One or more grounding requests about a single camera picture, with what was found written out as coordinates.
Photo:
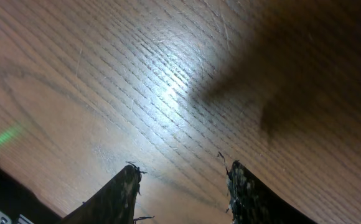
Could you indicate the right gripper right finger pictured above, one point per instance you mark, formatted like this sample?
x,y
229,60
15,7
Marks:
x,y
253,202

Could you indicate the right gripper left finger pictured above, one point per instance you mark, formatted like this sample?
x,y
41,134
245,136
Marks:
x,y
113,203

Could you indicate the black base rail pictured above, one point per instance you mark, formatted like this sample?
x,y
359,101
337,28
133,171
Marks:
x,y
15,198

